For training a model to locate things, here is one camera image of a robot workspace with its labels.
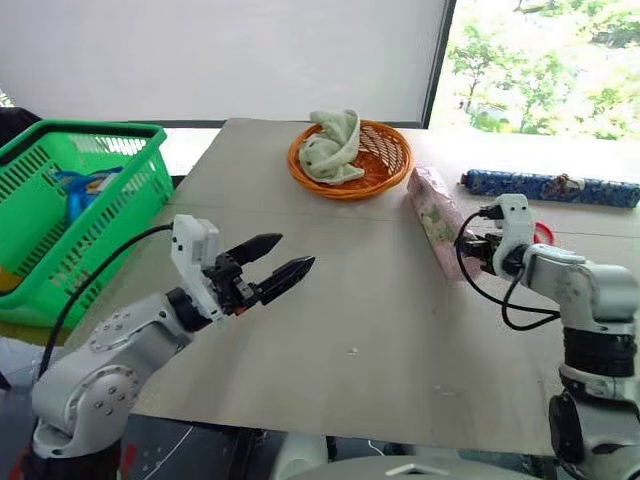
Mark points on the long blue wrapped package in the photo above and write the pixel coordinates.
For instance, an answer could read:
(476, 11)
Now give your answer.
(550, 187)

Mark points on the orange wicker basket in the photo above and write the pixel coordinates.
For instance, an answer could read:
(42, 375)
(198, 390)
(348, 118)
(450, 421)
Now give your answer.
(380, 165)

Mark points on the pale green towel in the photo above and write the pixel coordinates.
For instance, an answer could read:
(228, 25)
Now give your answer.
(332, 150)

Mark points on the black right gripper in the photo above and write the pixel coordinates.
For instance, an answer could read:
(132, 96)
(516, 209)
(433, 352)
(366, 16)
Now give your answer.
(492, 250)

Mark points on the yellow item in basket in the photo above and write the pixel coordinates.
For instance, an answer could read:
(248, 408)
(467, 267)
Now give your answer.
(7, 282)

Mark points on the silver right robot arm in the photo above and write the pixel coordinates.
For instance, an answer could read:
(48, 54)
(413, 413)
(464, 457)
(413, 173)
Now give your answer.
(590, 300)

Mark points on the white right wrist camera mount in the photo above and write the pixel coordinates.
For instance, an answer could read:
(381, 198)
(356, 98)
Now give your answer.
(512, 225)

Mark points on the dark glossy robot torso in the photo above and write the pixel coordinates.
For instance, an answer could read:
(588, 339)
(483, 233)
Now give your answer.
(200, 450)

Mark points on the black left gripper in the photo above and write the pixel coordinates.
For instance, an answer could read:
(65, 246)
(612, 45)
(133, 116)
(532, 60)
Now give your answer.
(230, 287)

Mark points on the green plastic basket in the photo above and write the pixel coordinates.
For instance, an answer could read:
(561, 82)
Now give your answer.
(60, 220)

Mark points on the blue snack bag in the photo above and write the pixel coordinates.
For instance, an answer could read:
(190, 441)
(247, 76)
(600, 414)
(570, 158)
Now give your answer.
(85, 192)

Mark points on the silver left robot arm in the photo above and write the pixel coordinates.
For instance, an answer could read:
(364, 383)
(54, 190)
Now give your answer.
(107, 370)

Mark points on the grey rounded robot chest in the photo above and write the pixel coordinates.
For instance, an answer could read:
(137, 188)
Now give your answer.
(425, 467)

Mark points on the pink floral tissue pack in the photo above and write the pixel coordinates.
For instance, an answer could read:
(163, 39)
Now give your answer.
(435, 215)

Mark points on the black chair back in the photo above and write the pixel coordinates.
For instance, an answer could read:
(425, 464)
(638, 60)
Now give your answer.
(17, 127)

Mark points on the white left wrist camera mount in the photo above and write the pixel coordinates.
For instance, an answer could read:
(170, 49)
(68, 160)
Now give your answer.
(192, 250)

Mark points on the white roller screen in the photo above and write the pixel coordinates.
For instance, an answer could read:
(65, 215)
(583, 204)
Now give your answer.
(225, 55)

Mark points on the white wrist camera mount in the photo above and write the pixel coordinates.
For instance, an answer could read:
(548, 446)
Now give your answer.
(512, 225)
(192, 250)

